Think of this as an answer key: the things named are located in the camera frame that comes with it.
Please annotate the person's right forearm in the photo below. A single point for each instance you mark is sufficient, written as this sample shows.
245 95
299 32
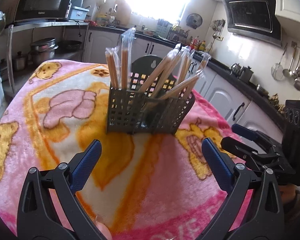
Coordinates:
291 200

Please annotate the mint knife block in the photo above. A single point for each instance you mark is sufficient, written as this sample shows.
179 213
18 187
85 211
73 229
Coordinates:
162 27

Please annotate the group of chopsticks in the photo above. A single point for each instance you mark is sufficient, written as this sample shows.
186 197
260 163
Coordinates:
125 67

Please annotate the hanging utensils near hood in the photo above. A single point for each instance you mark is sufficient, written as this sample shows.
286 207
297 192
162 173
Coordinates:
217 27

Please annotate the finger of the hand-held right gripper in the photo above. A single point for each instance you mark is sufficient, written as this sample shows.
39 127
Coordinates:
237 147
242 131

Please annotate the hanging steel ladle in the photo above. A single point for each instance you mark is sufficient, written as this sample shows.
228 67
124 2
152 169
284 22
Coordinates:
288 71

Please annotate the pink printed bear blanket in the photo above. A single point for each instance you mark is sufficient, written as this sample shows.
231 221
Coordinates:
65 135

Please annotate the steel kettle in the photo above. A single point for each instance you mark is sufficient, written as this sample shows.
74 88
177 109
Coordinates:
236 69

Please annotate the black microwave oven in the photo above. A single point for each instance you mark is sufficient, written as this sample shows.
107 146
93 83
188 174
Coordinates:
42 1

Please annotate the person's left hand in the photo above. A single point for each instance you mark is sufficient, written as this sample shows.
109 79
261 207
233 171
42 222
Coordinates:
103 231

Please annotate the round grey wall fan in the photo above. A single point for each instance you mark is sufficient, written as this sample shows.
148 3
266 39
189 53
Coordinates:
194 20

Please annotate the steel bowl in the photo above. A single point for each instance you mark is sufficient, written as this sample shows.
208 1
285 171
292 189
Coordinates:
261 90

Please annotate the steel jug with lid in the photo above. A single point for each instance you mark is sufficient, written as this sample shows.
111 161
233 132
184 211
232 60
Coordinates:
247 74

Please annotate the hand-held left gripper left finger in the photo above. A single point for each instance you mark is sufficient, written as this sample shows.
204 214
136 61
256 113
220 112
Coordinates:
87 160

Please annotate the group of condiment bottles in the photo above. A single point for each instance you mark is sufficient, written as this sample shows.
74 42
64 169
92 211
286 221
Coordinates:
198 45

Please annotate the black range hood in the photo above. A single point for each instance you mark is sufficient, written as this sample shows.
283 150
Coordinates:
250 12

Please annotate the small steel pot with lid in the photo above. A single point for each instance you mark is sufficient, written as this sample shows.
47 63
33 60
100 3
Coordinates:
20 61

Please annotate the pile of garlic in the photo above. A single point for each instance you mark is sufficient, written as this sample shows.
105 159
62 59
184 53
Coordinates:
276 100

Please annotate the stacked stainless steel pots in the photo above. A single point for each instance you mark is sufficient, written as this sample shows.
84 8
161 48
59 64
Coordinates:
43 50

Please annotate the black dish rack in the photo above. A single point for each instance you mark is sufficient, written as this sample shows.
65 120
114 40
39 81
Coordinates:
176 33

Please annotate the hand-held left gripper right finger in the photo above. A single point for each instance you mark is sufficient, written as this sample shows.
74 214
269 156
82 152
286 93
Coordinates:
216 160

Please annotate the dark green perforated utensil holder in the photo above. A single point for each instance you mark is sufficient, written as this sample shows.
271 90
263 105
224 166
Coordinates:
122 115

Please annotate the beige cutting board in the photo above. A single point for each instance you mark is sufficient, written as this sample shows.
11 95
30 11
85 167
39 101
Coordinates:
122 8

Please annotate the black wok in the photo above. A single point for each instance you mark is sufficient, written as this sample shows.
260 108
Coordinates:
70 45

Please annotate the black kitchen countertop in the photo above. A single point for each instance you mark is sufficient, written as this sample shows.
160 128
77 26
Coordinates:
223 68

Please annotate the white lower kitchen cabinets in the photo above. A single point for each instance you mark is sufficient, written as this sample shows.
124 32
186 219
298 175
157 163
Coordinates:
215 87

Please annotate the stainless steel shelf rack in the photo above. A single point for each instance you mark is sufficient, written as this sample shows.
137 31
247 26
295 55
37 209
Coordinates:
40 26

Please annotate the blue-grey plastic dish box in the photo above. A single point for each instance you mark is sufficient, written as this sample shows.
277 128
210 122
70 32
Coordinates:
78 12

